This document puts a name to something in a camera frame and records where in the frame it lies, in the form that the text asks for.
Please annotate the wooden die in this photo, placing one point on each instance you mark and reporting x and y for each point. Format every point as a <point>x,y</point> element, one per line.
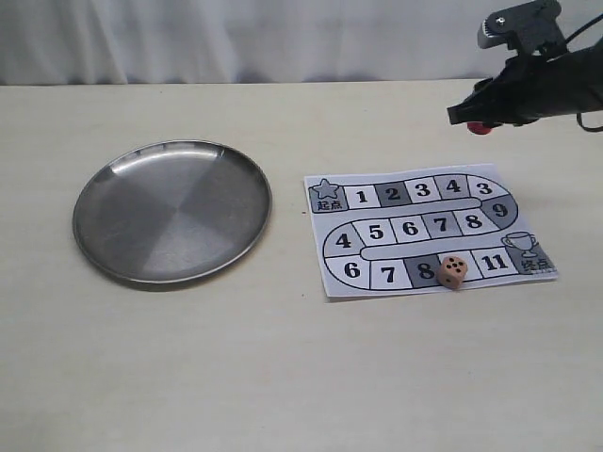
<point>452,271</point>

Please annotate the paper number game board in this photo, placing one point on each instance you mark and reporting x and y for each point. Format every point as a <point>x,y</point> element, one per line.
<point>387,234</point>

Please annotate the red cylinder game piece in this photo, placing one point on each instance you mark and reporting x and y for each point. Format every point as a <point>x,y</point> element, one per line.
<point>478,128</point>

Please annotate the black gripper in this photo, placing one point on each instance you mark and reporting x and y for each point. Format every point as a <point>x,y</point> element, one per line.
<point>524,93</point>

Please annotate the white backdrop curtain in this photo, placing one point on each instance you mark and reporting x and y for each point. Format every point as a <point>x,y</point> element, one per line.
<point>151,42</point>

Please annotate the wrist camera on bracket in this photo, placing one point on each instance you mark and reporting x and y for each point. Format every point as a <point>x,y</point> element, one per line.
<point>530,28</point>

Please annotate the round stainless steel plate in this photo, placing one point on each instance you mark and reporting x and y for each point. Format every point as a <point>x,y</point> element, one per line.
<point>172,213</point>

